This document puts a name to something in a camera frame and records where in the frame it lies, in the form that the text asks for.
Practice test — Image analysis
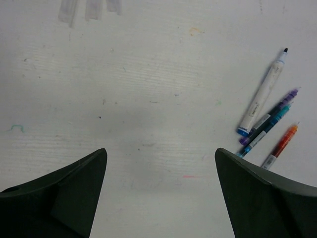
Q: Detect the red capped pen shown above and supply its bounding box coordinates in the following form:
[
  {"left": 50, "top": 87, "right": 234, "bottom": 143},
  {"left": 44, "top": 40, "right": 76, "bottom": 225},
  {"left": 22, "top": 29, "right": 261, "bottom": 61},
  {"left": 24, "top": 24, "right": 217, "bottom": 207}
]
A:
[{"left": 261, "top": 122, "right": 299, "bottom": 170}]

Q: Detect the purple pen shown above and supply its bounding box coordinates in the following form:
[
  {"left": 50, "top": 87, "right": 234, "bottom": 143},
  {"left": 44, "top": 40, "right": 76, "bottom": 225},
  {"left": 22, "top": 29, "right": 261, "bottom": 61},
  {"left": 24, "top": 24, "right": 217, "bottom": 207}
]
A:
[{"left": 239, "top": 87, "right": 300, "bottom": 146}]

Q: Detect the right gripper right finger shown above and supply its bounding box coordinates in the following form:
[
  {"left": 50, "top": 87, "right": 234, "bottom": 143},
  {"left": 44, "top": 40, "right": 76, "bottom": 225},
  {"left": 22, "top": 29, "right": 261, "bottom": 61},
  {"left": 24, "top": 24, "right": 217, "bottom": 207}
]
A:
[{"left": 215, "top": 148, "right": 317, "bottom": 238}]

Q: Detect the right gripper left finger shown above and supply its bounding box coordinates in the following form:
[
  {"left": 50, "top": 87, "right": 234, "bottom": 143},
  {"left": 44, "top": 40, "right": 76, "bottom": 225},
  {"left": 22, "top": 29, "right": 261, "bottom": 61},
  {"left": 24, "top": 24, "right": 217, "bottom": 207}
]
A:
[{"left": 0, "top": 148, "right": 107, "bottom": 238}]

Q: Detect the light blue capped pen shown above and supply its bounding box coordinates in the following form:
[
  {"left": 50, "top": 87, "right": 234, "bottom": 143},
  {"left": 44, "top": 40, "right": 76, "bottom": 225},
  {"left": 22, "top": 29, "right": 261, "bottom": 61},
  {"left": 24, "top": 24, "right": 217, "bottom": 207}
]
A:
[{"left": 236, "top": 103, "right": 293, "bottom": 158}]

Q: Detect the clear pen cap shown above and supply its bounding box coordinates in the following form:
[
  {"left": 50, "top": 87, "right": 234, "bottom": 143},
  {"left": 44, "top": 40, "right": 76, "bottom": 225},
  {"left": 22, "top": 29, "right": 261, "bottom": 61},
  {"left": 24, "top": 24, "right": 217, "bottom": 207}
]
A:
[
  {"left": 58, "top": 0, "right": 79, "bottom": 28},
  {"left": 106, "top": 0, "right": 122, "bottom": 15},
  {"left": 85, "top": 0, "right": 103, "bottom": 21}
]

